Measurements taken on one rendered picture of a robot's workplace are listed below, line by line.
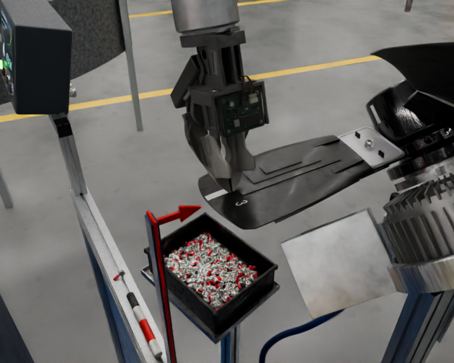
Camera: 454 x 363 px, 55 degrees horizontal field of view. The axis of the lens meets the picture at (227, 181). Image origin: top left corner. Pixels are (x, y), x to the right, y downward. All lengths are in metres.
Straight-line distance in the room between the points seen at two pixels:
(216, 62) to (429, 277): 0.39
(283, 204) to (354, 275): 0.21
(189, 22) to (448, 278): 0.45
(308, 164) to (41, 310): 1.58
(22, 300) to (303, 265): 1.56
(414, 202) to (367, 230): 0.09
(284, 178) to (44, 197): 2.09
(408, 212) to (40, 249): 1.88
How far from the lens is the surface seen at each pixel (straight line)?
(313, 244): 0.72
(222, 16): 0.51
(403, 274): 0.67
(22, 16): 1.04
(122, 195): 2.47
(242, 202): 0.57
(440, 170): 0.68
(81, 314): 1.97
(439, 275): 0.64
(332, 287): 0.73
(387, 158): 0.67
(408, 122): 0.69
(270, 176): 0.62
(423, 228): 0.65
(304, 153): 0.66
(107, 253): 0.94
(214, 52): 0.50
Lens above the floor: 1.53
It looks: 38 degrees down
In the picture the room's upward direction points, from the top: straight up
